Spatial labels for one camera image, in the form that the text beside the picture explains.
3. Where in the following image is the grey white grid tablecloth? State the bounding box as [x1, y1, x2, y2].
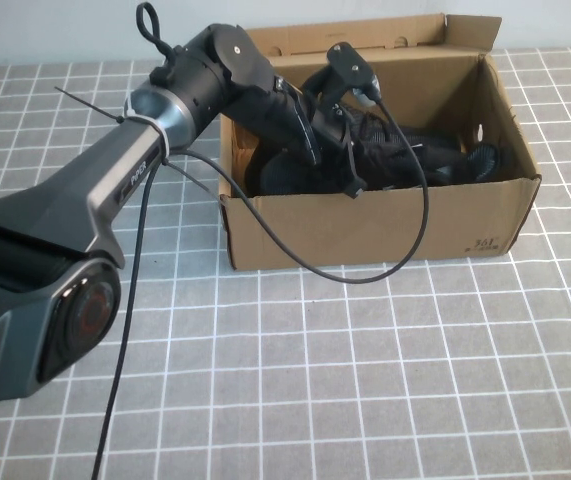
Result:
[0, 46, 571, 480]

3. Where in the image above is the brown cardboard shoe box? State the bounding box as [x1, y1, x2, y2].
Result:
[217, 12, 543, 274]

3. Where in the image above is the white zip tie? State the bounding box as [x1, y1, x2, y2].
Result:
[122, 112, 172, 162]

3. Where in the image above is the short black looped cable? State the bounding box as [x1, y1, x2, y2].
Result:
[133, 1, 179, 69]

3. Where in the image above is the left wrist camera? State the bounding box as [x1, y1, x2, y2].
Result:
[325, 42, 383, 109]

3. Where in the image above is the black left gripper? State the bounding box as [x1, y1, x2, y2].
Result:
[226, 63, 367, 200]

